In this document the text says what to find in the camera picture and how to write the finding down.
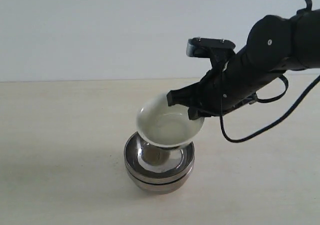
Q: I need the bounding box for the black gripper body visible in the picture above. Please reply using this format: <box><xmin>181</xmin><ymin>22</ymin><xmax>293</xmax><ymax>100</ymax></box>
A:
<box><xmin>199</xmin><ymin>15</ymin><xmax>292</xmax><ymax>115</ymax></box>

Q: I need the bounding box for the small white ceramic bowl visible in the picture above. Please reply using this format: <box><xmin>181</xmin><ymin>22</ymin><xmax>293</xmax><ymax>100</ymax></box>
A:
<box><xmin>135</xmin><ymin>92</ymin><xmax>205</xmax><ymax>151</ymax></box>

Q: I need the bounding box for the smooth steel bowl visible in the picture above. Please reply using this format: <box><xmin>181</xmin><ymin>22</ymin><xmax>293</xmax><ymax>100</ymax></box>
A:
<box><xmin>123</xmin><ymin>132</ymin><xmax>195</xmax><ymax>183</ymax></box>

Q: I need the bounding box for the ribbed steel bowl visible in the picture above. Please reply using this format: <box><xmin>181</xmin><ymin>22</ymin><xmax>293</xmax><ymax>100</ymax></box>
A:
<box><xmin>126</xmin><ymin>165</ymin><xmax>194</xmax><ymax>194</ymax></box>

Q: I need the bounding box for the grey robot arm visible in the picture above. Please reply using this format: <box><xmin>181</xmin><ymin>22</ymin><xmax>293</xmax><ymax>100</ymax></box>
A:
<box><xmin>166</xmin><ymin>10</ymin><xmax>320</xmax><ymax>120</ymax></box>

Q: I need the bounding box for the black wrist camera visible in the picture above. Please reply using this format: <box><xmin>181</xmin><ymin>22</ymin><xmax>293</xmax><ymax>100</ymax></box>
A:
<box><xmin>186</xmin><ymin>37</ymin><xmax>236</xmax><ymax>67</ymax></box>

